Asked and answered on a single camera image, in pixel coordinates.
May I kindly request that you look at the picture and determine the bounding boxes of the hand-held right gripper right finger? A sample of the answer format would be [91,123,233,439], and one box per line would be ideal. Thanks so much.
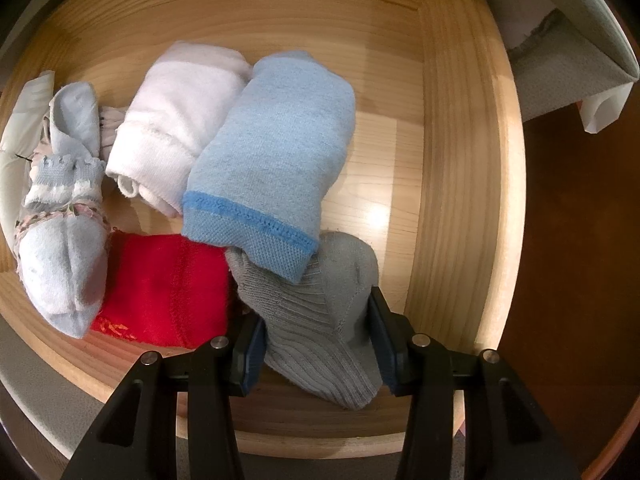
[367,285,581,480]

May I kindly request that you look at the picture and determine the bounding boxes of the white cloth bundle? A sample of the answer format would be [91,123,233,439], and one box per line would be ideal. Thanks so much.
[0,70,56,241]

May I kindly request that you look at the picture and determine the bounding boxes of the white patterned cover sheet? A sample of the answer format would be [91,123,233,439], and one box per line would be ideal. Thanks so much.
[580,82,636,135]

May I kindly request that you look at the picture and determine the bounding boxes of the light blue banded sock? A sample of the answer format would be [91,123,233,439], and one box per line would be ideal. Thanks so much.
[181,50,357,283]

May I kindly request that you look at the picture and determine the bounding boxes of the pale blue frilled socks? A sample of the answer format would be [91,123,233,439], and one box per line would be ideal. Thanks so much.
[14,82,112,338]

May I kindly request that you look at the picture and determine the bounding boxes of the wooden drawer with grey front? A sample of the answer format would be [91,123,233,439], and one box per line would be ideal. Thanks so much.
[0,0,526,480]

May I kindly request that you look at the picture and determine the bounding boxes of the white sock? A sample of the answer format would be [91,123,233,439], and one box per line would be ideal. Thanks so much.
[104,42,253,218]

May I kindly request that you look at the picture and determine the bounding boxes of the red folded underwear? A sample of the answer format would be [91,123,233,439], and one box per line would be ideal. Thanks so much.
[90,232,233,351]

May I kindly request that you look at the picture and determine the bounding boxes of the grey ribbed sock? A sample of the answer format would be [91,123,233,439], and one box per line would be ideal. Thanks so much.
[224,231,383,411]

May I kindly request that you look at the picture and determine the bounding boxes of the grey striped cloth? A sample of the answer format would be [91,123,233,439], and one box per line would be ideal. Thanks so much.
[99,105,128,161]

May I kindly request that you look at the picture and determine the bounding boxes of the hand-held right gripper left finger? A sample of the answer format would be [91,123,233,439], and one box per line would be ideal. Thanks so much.
[60,311,267,480]

